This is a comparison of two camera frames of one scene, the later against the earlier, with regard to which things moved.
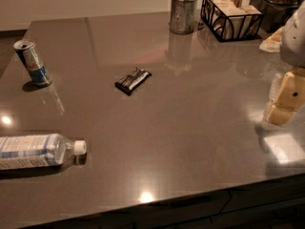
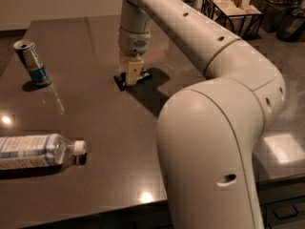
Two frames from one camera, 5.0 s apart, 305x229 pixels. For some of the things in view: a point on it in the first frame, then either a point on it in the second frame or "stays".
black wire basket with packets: x=224 y=16 stays
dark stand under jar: x=275 y=15 stays
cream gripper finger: x=273 y=44 -> x=132 y=44
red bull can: x=33 y=62 stays
